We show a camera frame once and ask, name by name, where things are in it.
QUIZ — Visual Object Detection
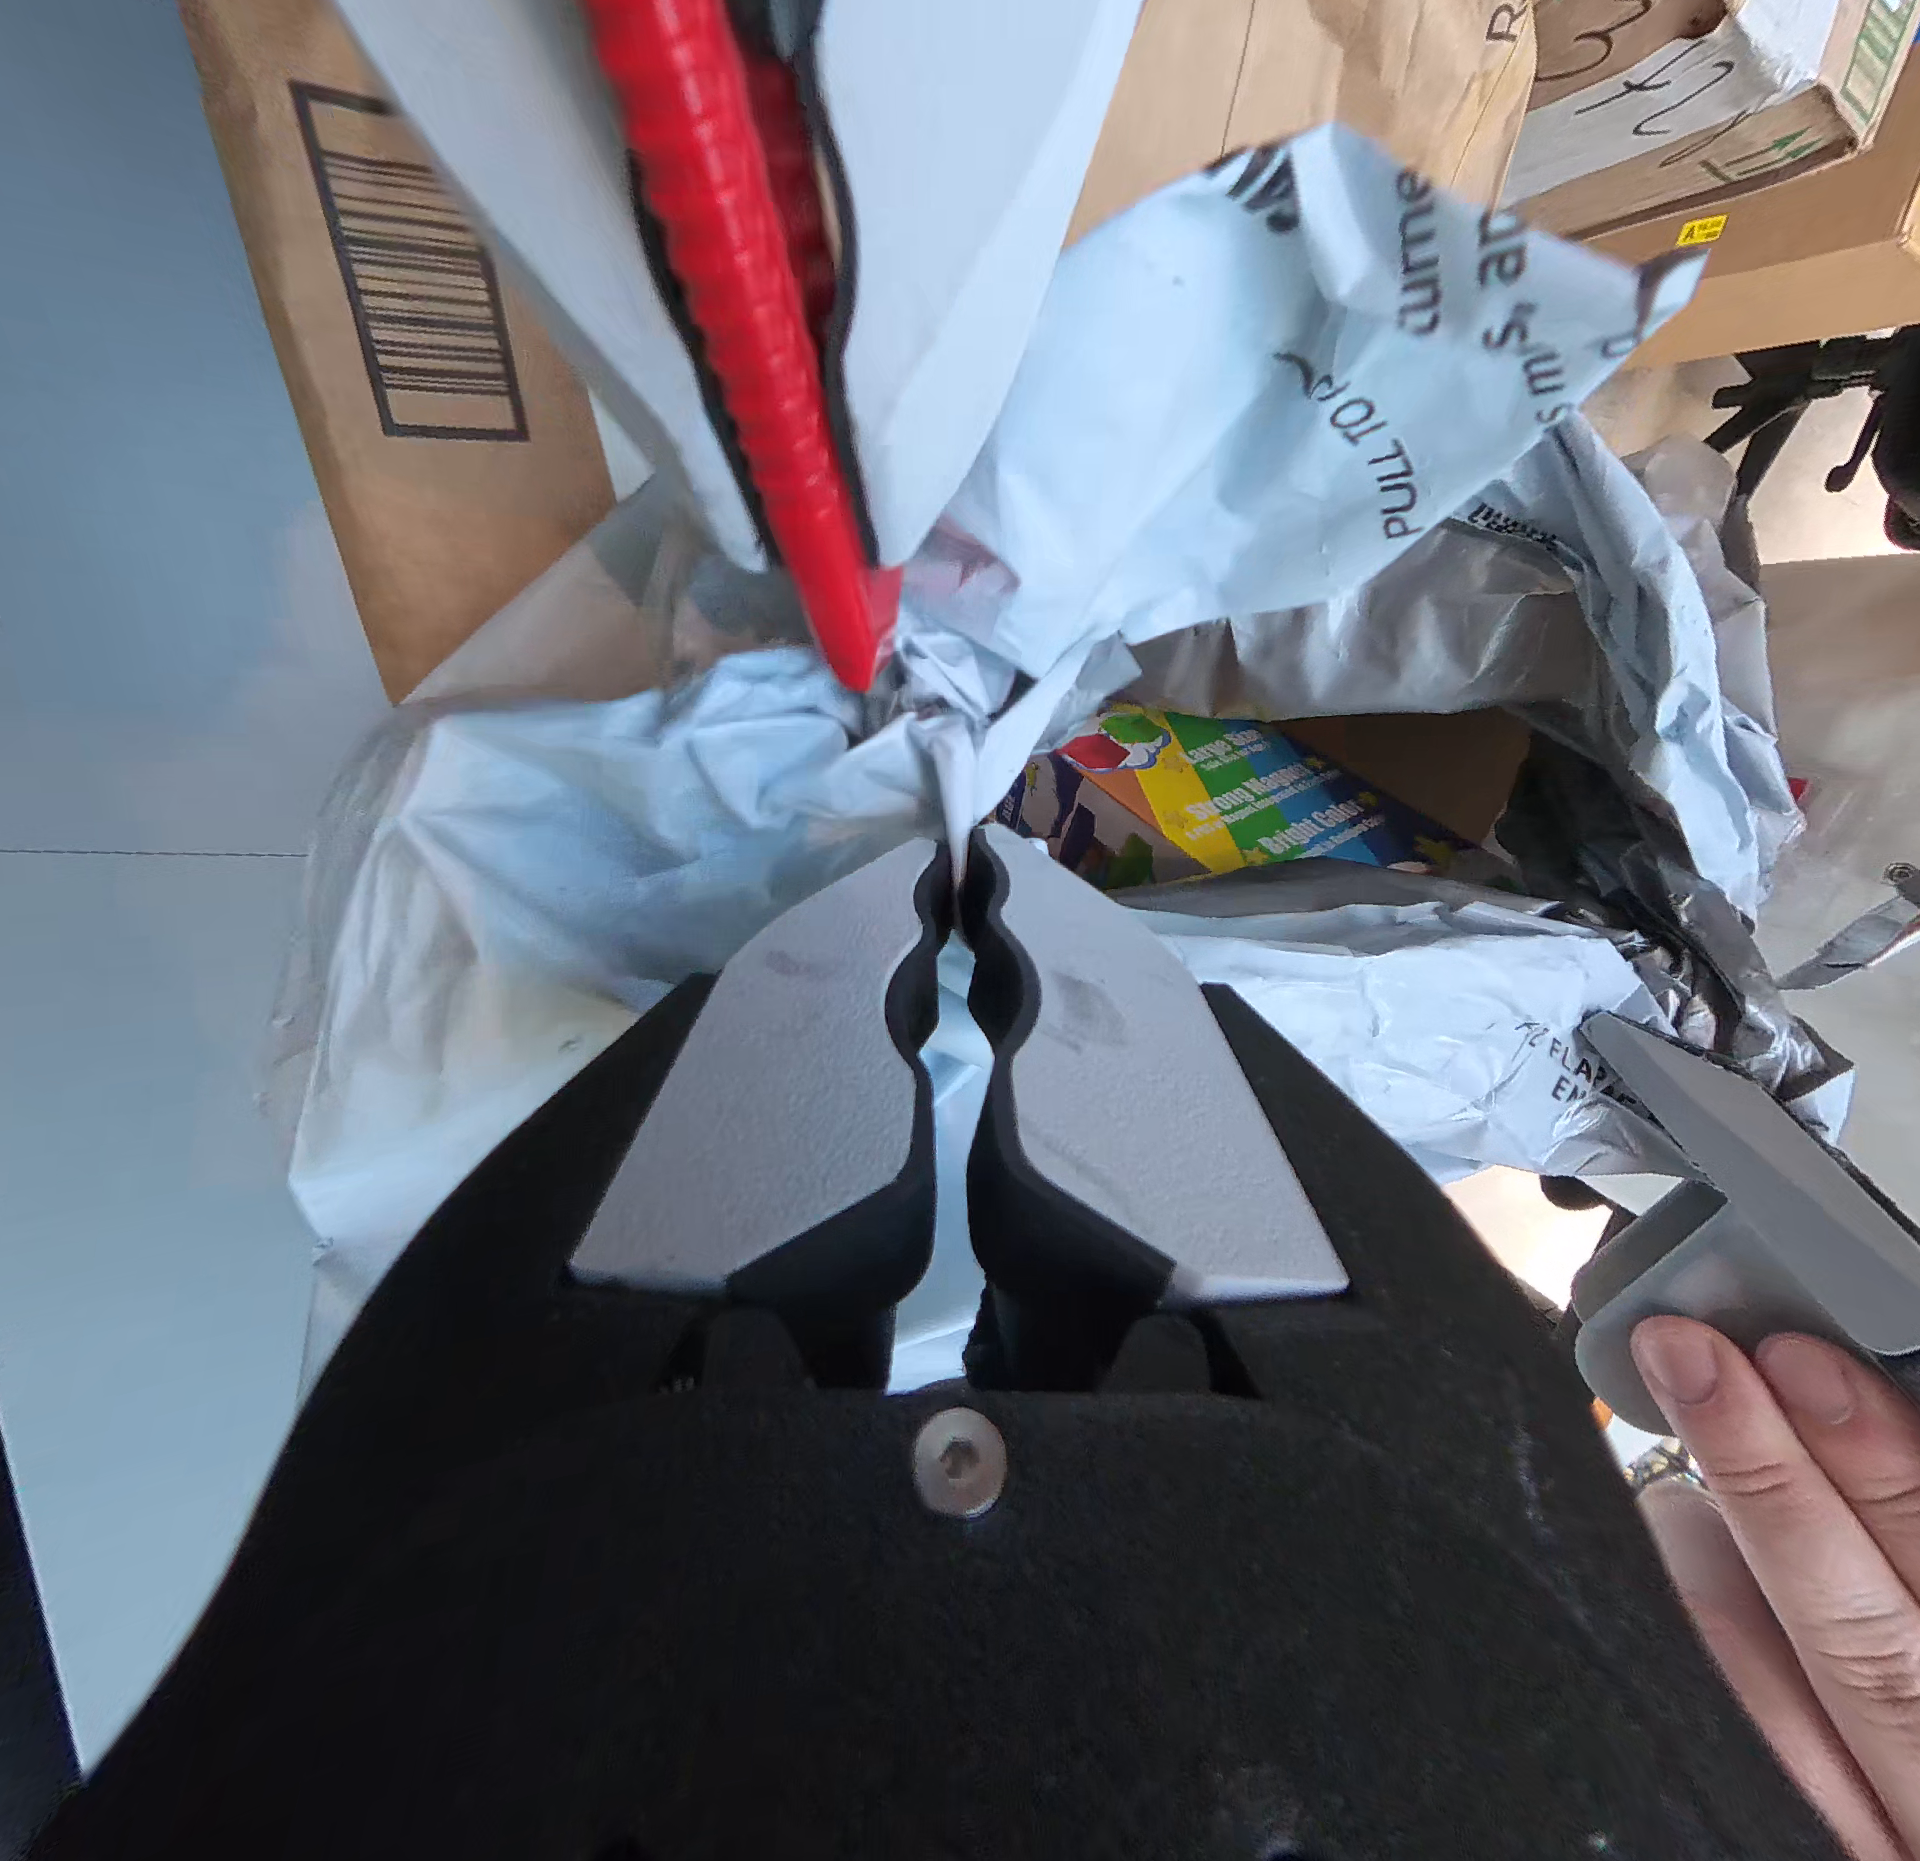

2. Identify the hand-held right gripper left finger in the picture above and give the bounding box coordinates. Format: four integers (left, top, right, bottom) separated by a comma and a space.
567, 838, 955, 1395

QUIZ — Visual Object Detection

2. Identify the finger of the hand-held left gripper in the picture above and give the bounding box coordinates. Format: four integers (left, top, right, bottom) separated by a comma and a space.
299, 0, 789, 573
802, 0, 1170, 573

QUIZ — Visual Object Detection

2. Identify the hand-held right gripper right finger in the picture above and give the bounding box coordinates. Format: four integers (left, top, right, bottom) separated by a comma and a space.
957, 823, 1349, 1395

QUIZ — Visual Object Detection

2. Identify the white grey plastic mailer bag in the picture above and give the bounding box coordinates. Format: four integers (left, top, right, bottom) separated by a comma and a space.
284, 124, 1863, 1263

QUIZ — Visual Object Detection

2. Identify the colourful striped box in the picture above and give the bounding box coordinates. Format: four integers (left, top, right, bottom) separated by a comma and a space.
1003, 704, 1479, 895

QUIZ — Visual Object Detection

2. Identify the brown paper bag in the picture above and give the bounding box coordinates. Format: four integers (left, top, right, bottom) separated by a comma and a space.
1065, 0, 1540, 243

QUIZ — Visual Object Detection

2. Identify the cardboard box with barcode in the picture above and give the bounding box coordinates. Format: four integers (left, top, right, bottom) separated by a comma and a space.
162, 0, 621, 709

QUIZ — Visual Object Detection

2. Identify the small brown cardboard box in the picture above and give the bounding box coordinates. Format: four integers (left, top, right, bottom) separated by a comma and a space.
1274, 709, 1532, 842

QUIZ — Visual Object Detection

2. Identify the white-topped handwritten cardboard box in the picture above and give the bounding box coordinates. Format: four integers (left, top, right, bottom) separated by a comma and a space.
1500, 0, 1920, 243

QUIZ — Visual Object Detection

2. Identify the black office chair base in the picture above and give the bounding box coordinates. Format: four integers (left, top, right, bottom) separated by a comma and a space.
1701, 324, 1920, 549

